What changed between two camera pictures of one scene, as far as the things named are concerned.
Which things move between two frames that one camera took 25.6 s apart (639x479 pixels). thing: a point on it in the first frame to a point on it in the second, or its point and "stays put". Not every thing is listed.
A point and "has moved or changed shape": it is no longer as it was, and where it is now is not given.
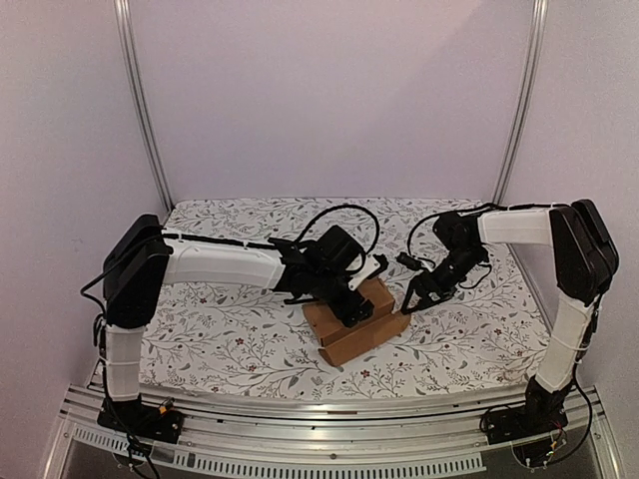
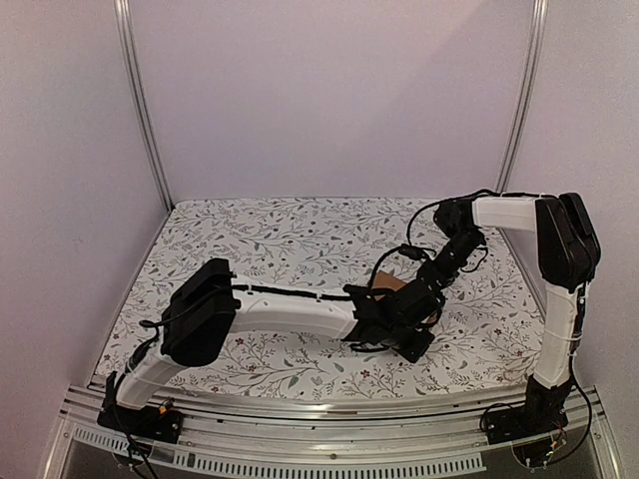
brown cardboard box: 338,342 has moved or changed shape
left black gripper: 350,314 to 413,352
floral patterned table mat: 482,341 stays put
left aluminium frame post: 123,12 stays put
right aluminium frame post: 539,11 stays put
